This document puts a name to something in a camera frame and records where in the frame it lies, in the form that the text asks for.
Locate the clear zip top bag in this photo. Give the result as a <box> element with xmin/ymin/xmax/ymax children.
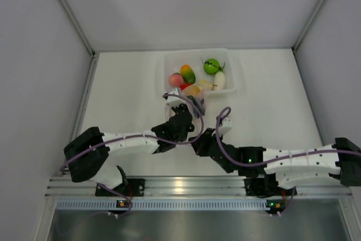
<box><xmin>168</xmin><ymin>90</ymin><xmax>206</xmax><ymax>120</ymax></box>

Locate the red fake apple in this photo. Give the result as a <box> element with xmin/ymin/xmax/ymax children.
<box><xmin>180</xmin><ymin>84</ymin><xmax>191</xmax><ymax>90</ymax></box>

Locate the orange fake fruit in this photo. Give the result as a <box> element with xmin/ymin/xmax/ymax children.
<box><xmin>183</xmin><ymin>85</ymin><xmax>201</xmax><ymax>97</ymax></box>

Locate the pink fake peach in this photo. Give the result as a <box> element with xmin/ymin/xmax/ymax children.
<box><xmin>168</xmin><ymin>73</ymin><xmax>184</xmax><ymax>87</ymax></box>

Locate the green fake avocado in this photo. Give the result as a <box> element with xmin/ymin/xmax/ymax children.
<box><xmin>180</xmin><ymin>65</ymin><xmax>196</xmax><ymax>84</ymax></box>

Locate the pale yellow fake pear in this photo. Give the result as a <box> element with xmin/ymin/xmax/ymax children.
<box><xmin>196</xmin><ymin>80</ymin><xmax>217</xmax><ymax>91</ymax></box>

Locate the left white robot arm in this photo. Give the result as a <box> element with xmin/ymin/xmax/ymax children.
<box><xmin>64</xmin><ymin>104</ymin><xmax>195</xmax><ymax>191</ymax></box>

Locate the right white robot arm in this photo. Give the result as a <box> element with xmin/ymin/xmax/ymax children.
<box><xmin>191</xmin><ymin>129</ymin><xmax>360</xmax><ymax>196</ymax></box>

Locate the clear plastic perforated bin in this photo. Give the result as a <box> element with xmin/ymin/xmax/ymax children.
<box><xmin>159</xmin><ymin>49</ymin><xmax>240</xmax><ymax>97</ymax></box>

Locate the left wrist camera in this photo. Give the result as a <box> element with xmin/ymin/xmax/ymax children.
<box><xmin>162</xmin><ymin>87</ymin><xmax>186</xmax><ymax>108</ymax></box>

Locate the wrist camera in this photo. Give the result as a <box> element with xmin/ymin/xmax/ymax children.
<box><xmin>217</xmin><ymin>117</ymin><xmax>233</xmax><ymax>137</ymax></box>
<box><xmin>162</xmin><ymin>87</ymin><xmax>186</xmax><ymax>108</ymax></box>

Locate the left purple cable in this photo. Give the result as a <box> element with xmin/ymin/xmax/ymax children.
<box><xmin>59</xmin><ymin>93</ymin><xmax>205</xmax><ymax>196</ymax></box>

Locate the purple cable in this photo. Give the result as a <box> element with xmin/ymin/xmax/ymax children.
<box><xmin>59</xmin><ymin>93</ymin><xmax>205</xmax><ymax>196</ymax></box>
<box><xmin>215</xmin><ymin>107</ymin><xmax>361</xmax><ymax>167</ymax></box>

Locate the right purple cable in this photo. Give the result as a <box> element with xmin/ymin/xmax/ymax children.
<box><xmin>215</xmin><ymin>107</ymin><xmax>361</xmax><ymax>167</ymax></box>

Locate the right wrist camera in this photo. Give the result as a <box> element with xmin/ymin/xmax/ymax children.
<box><xmin>217</xmin><ymin>117</ymin><xmax>233</xmax><ymax>137</ymax></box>

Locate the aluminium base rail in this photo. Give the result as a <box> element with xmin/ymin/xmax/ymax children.
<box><xmin>45</xmin><ymin>176</ymin><xmax>352</xmax><ymax>199</ymax></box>

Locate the white slotted cable duct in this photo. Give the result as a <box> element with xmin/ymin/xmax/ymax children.
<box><xmin>56</xmin><ymin>198</ymin><xmax>281</xmax><ymax>211</ymax></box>

